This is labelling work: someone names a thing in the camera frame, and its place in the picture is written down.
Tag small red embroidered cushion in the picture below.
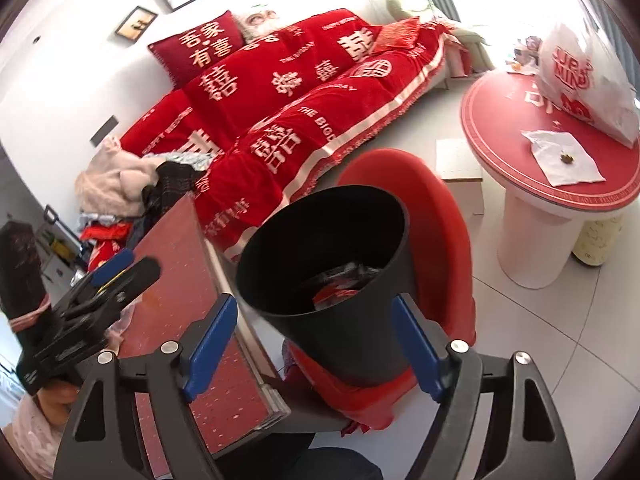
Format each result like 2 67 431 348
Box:
372 17 421 53

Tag sofa with red printed cover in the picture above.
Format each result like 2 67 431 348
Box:
120 7 451 261

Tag person's pink garment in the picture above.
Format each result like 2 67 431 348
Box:
10 400 58 480

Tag white tissue sheet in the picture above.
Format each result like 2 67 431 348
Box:
521 129 607 187

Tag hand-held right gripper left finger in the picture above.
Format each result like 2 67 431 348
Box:
54 294 238 480

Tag red plastic chair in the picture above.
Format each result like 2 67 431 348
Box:
282 149 476 431

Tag sunset photo frame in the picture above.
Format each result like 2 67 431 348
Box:
115 6 158 41

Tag red folded cloth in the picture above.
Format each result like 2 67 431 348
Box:
80 222 133 271

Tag beige fluffy coat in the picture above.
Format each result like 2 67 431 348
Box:
75 137 161 218

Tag white printed shopping bag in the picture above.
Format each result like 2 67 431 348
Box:
537 22 640 148

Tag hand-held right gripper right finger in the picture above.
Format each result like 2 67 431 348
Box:
391 294 571 480

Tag person's left hand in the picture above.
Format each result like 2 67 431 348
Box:
42 379 77 428

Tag cream patterned canister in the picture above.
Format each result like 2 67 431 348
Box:
572 215 623 271

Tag black plastic bin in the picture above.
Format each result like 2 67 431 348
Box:
235 185 426 388

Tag white small stool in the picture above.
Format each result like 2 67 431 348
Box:
436 139 485 216

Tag person's dark trousers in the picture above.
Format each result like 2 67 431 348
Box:
215 430 383 480

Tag white printed pillow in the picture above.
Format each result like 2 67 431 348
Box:
235 2 283 41

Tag red patterned snack bag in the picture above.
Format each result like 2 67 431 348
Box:
314 285 366 312

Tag grey cloth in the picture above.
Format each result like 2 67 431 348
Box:
77 210 118 228

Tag round red table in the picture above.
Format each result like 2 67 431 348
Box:
460 67 640 291

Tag black clothing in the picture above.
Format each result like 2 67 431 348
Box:
132 160 201 256

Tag beige armchair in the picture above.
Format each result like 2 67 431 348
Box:
386 0 493 78

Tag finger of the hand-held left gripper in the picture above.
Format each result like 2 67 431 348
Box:
69 248 136 294
56 257 162 322

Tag grey wall switch panel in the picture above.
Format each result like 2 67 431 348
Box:
91 116 119 147

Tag clear plastic wrap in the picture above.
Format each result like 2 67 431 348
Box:
107 305 137 352

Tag red printed pillow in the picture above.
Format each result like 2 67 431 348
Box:
148 10 247 88

